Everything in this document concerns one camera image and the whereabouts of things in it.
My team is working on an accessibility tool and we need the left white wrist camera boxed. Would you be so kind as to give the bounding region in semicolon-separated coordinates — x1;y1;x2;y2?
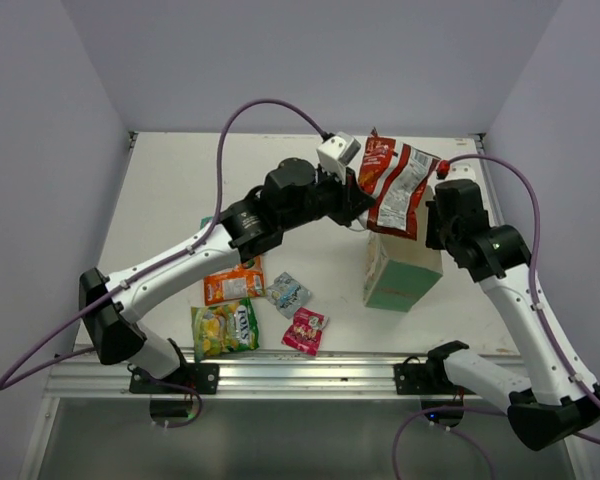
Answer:
317;132;361;176

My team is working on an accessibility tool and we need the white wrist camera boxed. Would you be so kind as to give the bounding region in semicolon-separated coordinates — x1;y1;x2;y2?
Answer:
317;132;361;176
435;160;477;182

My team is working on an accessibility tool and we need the small grey snack packet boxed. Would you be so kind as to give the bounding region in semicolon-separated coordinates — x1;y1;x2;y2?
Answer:
266;272;312;319

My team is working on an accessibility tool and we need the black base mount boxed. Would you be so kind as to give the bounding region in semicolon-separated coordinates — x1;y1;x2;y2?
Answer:
127;362;220;395
393;356;473;396

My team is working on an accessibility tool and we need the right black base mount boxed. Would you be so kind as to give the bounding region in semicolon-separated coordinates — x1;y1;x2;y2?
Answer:
393;356;473;396

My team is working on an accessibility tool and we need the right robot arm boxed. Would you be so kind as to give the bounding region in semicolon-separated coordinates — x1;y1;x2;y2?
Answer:
425;179;600;451

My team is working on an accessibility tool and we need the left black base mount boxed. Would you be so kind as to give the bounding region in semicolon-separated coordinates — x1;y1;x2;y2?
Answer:
127;362;220;395

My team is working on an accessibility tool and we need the green Fox's candy bag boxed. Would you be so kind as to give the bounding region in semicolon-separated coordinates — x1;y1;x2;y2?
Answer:
190;298;259;362

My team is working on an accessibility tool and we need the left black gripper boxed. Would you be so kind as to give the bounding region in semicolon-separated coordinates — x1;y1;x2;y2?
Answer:
279;159;375;230

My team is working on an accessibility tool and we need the green paper bag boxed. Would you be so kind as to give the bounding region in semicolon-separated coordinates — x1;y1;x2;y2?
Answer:
362;187;443;312

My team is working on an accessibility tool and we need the orange candy bag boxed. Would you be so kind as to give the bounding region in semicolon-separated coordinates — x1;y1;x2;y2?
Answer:
203;256;266;306

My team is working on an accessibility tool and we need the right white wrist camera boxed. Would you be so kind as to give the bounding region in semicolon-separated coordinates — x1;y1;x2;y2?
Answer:
435;160;477;182

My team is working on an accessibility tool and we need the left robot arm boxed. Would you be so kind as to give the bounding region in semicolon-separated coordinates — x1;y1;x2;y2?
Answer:
79;158;375;393

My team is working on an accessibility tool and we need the small pink snack packet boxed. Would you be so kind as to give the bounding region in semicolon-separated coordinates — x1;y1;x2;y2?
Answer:
281;307;329;357

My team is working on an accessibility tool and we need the aluminium mounting rail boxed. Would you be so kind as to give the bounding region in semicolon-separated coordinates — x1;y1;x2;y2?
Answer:
44;350;455;400

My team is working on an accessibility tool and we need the red chips bag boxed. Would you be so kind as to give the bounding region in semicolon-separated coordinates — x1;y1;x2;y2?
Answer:
358;130;441;240

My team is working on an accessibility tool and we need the teal Fox's candy bag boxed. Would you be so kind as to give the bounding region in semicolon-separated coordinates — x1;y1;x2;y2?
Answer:
200;216;213;228

